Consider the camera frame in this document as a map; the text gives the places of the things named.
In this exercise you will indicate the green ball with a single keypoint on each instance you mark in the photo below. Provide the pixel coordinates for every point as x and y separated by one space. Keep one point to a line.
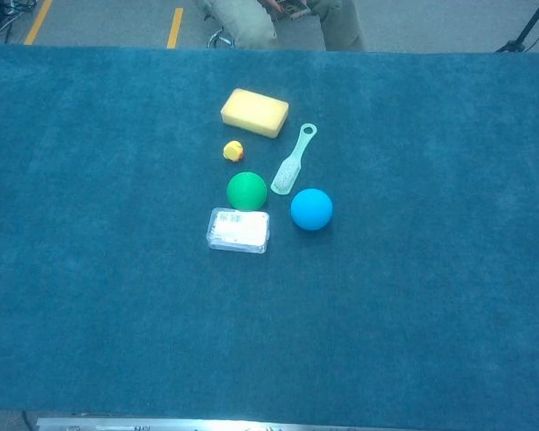
247 190

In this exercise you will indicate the clear plastic swab box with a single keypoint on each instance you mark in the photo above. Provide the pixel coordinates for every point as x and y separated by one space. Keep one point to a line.
238 231

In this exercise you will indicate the light green plastic brush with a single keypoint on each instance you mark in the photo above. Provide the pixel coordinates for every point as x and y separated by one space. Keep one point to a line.
285 177

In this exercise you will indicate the blue ball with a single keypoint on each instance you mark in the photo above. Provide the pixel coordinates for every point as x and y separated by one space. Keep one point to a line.
311 209

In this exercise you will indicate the small yellow rubber duck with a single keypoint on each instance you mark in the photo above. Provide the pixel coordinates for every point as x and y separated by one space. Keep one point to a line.
232 151

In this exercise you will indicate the yellow rectangular sponge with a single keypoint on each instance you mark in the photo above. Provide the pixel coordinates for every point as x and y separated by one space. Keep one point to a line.
253 112

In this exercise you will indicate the teal felt table cloth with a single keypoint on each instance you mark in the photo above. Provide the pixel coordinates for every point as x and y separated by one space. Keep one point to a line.
117 292

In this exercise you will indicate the chrome chair base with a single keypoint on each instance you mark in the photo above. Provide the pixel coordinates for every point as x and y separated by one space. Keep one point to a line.
220 40

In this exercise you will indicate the seated person in beige trousers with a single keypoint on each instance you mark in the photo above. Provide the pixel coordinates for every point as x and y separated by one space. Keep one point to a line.
247 27

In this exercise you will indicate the dark handheld device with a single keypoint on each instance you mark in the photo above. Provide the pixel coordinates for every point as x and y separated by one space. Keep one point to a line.
292 10

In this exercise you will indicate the black tripod stand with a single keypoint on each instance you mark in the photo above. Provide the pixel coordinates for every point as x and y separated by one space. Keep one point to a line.
527 29

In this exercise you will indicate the aluminium frame rail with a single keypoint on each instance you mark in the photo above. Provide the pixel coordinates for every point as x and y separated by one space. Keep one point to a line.
206 424

